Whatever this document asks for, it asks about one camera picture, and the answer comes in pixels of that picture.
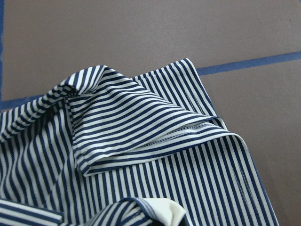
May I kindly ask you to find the navy white striped polo shirt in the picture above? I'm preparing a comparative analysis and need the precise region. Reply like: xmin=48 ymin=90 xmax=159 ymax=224
xmin=0 ymin=58 xmax=278 ymax=226

